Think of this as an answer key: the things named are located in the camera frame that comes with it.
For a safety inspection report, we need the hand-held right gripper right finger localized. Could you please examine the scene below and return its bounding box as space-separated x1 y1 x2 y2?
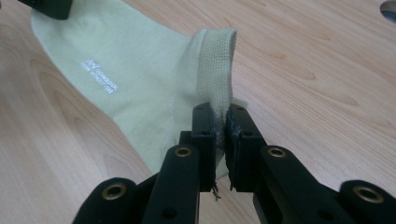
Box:
225 104 268 192

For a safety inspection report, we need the light green sock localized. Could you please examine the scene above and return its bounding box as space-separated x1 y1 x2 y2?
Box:
30 0 249 181

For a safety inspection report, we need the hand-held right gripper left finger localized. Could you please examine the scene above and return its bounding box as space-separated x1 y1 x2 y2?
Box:
179 102 217 193

